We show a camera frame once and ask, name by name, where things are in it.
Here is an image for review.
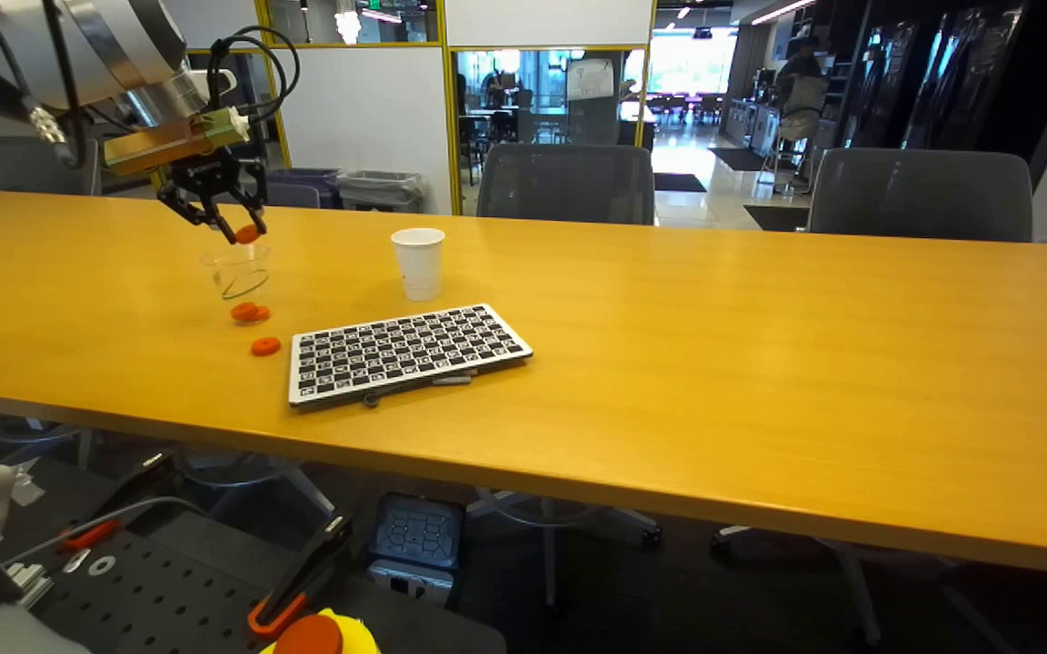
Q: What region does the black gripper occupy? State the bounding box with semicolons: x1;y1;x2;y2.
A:
151;150;274;246

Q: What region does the transparent plastic cup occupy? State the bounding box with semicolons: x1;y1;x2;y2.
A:
208;240;277;329

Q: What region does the white paper cup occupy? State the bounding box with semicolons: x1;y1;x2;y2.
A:
389;225;446;306

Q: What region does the grey fabric chair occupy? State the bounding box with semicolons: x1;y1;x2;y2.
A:
0;133;102;196
259;168;344;212
808;144;1035;243
475;140;657;229

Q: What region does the light grey low chair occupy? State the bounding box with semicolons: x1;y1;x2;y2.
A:
339;170;436;217

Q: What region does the checkered marker calibration board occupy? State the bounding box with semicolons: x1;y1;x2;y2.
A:
282;299;538;411

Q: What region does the grey controller box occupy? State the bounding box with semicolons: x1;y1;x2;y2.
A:
366;490;469;608

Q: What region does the black perforated breadboard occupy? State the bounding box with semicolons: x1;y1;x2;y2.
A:
29;513;309;654

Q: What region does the yellow red emergency stop button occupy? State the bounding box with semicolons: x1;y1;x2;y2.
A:
263;608;386;654

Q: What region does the dark chair base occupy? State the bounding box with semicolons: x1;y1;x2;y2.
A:
709;520;892;649

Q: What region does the green brown wrist camera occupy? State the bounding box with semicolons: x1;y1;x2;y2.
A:
102;107;254;177

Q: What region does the black looped wrist cable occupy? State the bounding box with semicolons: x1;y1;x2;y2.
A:
208;21;304;122

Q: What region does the black cable silver connector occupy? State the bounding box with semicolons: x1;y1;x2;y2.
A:
0;0;80;156

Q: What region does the red handled tool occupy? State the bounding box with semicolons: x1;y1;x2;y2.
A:
58;520;122;557

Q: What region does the black clamp orange handle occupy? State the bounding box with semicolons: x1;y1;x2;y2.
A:
242;513;356;647

